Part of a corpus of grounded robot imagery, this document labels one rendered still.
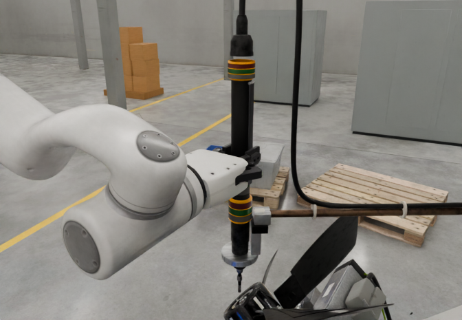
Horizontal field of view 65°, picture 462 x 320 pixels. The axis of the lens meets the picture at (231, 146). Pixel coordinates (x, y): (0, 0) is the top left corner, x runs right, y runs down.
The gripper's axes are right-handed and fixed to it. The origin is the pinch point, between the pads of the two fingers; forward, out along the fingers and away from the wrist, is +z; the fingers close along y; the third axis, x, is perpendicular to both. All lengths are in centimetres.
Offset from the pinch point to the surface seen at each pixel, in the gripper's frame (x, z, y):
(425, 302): -164, 190, 33
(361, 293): -47, 34, 17
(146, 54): -64, 561, -602
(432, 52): -30, 557, -23
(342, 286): -49, 37, 11
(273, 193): -150, 253, -116
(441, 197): -150, 338, 27
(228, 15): 17, 870, -580
